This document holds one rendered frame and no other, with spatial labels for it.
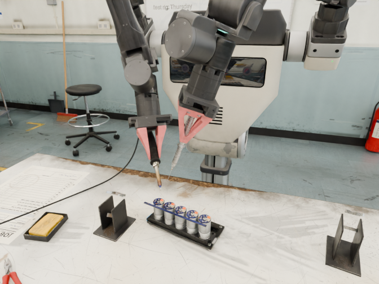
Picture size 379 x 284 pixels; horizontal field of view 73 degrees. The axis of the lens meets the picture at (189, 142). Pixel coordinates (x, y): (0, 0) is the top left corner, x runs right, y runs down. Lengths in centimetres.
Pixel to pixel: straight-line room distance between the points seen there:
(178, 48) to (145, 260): 39
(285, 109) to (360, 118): 74
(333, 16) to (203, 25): 48
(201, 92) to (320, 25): 47
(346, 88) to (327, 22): 230
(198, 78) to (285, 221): 39
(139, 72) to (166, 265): 39
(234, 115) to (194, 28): 48
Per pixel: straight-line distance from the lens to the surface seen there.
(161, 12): 320
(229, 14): 45
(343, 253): 63
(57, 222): 67
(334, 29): 84
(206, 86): 46
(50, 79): 428
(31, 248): 65
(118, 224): 60
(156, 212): 59
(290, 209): 70
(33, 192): 83
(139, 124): 60
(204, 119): 48
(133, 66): 58
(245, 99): 82
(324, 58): 86
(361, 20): 306
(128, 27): 64
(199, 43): 40
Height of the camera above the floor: 116
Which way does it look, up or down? 24 degrees down
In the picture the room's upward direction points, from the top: straight up
